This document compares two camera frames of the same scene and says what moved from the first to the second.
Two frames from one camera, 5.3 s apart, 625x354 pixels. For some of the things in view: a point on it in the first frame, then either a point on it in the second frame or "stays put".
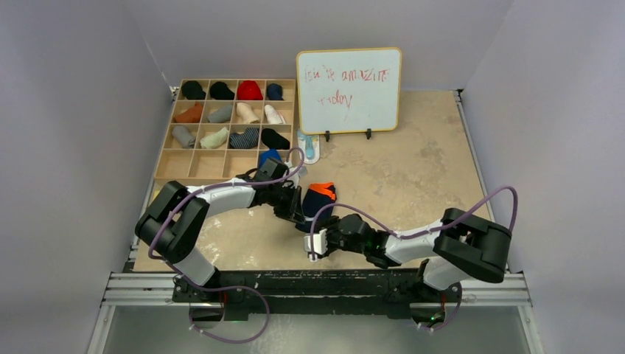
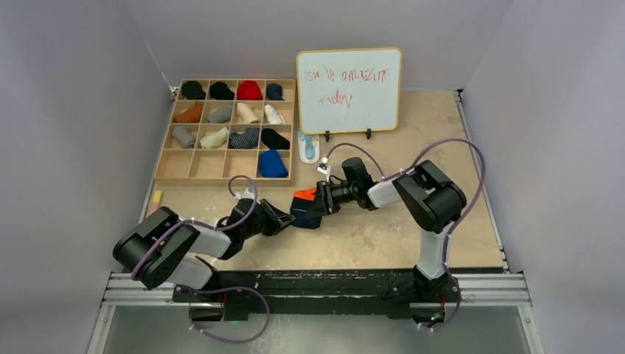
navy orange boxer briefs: x=318 y=195 stays put
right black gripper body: x=337 y=240 → x=343 y=193
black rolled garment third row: x=273 y=140 stays put
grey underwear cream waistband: x=184 y=136 stays put
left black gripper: x=287 y=211 → x=282 y=217
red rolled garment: x=249 y=90 stays put
